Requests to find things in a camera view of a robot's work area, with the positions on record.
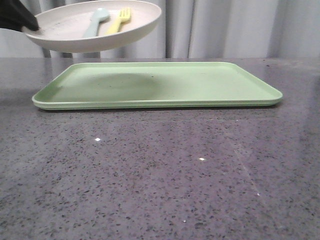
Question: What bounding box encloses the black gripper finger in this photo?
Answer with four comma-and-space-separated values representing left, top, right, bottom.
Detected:
0, 0, 39, 32

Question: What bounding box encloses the cream round plate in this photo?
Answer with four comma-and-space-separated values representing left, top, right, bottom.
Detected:
22, 0, 162, 53

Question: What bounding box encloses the light blue plastic spoon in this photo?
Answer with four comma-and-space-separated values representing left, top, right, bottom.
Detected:
83, 8, 110, 39

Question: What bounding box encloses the yellow plastic fork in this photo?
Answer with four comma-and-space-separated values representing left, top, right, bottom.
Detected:
105, 7, 131, 35

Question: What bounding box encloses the light green plastic tray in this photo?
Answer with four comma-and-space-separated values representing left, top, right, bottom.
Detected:
32, 62, 283, 111

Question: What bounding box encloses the grey pleated curtain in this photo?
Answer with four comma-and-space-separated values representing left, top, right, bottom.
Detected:
0, 0, 320, 60

